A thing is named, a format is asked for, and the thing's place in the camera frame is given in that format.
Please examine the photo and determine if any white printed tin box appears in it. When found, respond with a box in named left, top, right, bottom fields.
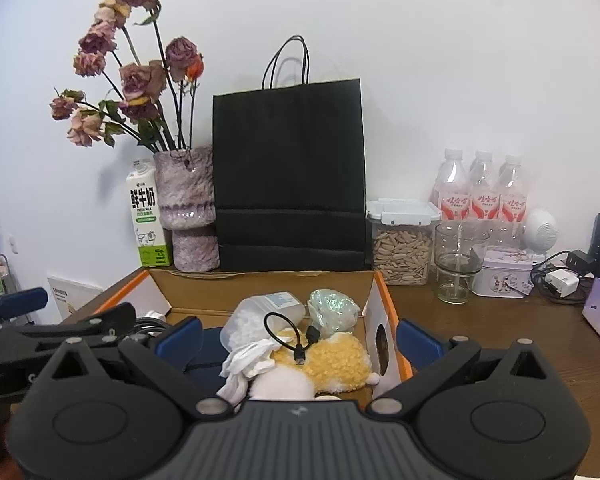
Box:
left=472, top=246, right=535, bottom=298

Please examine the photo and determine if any clear seed container white lid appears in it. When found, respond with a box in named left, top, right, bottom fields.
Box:
left=366, top=199, right=442, bottom=286

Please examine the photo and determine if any dried rose bouquet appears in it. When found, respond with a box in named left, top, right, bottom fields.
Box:
left=50, top=0, right=204, bottom=153

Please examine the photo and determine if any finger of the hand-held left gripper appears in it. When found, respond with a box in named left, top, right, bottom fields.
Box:
left=7, top=302, right=138, bottom=352
left=0, top=287, right=49, bottom=322

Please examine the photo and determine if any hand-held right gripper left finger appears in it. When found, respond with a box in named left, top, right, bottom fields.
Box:
left=47, top=316, right=233, bottom=418

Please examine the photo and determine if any white round speaker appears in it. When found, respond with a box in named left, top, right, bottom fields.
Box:
left=522, top=208, right=558, bottom=252

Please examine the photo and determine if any white green milk carton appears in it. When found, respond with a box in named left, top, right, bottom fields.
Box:
left=126, top=158, right=173, bottom=268

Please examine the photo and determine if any clear glass cup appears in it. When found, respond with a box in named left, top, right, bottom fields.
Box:
left=434, top=222, right=491, bottom=305

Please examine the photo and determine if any black paper bag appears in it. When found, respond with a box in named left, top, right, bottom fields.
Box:
left=211, top=35, right=368, bottom=272

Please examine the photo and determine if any crumpled clear plastic wrap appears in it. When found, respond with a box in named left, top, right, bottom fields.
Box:
left=307, top=288, right=363, bottom=333

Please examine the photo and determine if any clear container of white beads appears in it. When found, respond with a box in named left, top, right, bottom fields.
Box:
left=220, top=291, right=306, bottom=351

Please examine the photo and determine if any black usb cable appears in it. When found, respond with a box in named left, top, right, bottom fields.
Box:
left=263, top=312, right=323, bottom=366

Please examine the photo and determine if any white power adapter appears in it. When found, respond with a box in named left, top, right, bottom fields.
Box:
left=545, top=267, right=581, bottom=297

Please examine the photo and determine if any white flat box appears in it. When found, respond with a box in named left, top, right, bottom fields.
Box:
left=47, top=275, right=103, bottom=323

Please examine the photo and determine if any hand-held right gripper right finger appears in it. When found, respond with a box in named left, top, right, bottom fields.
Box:
left=370, top=318, right=561, bottom=417

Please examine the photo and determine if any brown wooden desktop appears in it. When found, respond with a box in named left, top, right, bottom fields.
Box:
left=60, top=265, right=600, bottom=480

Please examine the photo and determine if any white tissue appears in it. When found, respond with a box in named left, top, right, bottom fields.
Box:
left=217, top=338, right=281, bottom=403

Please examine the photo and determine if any yellow plush toy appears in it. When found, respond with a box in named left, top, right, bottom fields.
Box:
left=250, top=332, right=381, bottom=401

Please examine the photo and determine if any purple fuzzy vase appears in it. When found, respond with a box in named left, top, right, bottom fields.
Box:
left=153, top=146, right=221, bottom=273

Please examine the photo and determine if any black coiled cable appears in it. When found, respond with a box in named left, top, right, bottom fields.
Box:
left=135, top=315, right=173, bottom=337

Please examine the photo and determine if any dark blue pouch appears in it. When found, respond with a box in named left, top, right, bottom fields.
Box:
left=187, top=327, right=231, bottom=368

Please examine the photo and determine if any orange cardboard box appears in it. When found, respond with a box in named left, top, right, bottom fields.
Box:
left=100, top=267, right=413, bottom=401

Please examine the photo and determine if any red label water bottle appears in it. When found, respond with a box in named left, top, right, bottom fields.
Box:
left=432, top=148, right=471, bottom=223
left=497, top=155, right=531, bottom=248
left=467, top=150, right=501, bottom=231

